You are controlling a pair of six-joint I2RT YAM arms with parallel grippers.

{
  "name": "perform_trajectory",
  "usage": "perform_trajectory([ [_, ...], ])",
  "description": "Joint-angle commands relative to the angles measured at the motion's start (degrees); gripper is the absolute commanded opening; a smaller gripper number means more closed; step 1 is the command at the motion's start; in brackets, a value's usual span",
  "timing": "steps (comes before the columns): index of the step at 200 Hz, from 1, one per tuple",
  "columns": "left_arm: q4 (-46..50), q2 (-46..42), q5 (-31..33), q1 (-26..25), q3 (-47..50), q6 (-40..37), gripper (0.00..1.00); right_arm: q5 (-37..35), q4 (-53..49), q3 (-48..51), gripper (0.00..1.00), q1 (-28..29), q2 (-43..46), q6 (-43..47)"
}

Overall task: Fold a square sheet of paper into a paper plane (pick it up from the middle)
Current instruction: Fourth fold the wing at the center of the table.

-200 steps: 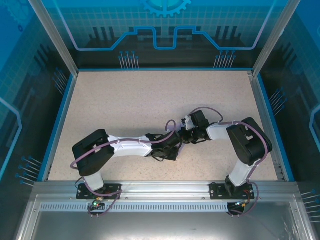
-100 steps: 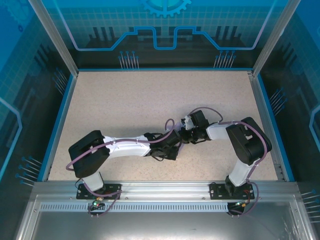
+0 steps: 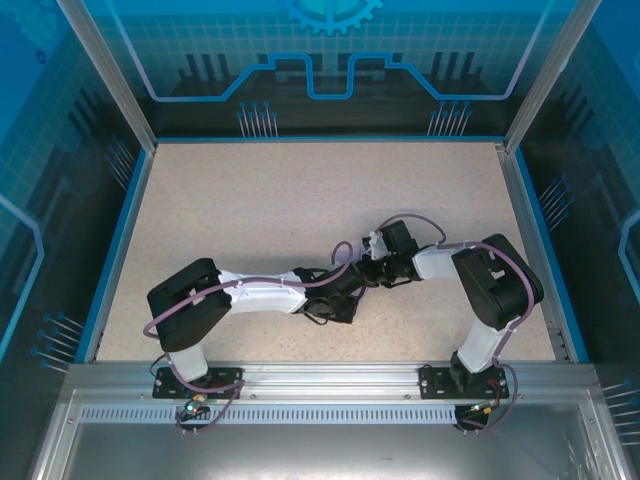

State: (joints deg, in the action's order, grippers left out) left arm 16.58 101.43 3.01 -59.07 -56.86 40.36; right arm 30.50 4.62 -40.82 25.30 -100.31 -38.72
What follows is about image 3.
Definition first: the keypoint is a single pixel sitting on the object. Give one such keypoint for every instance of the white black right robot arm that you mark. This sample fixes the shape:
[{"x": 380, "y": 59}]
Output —
[{"x": 435, "y": 265}]

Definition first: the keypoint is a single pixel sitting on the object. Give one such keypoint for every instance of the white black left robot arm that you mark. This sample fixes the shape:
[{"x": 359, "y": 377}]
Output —
[{"x": 265, "y": 300}]

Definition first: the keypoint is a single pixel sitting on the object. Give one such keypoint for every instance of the aluminium front beam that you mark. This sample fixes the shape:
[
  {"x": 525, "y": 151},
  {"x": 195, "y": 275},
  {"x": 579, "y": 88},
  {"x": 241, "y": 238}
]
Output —
[{"x": 330, "y": 380}]

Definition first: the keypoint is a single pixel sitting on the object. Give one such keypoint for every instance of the metal tray panel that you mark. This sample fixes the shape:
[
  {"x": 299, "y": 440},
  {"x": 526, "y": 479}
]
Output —
[{"x": 320, "y": 455}]

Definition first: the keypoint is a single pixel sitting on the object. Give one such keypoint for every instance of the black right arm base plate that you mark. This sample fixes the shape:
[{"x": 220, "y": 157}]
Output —
[{"x": 435, "y": 382}]

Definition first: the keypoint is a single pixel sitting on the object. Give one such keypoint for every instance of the aluminium side rail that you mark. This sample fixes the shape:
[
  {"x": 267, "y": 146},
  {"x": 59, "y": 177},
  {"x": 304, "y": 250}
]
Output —
[
  {"x": 122, "y": 250},
  {"x": 525, "y": 225}
]

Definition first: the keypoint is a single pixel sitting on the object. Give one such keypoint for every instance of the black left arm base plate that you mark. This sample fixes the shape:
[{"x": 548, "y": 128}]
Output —
[{"x": 227, "y": 375}]

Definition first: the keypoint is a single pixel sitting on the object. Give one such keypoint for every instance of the aluminium upright post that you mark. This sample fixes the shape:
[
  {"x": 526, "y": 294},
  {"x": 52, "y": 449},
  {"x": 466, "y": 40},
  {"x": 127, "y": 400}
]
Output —
[
  {"x": 547, "y": 75},
  {"x": 107, "y": 75}
]

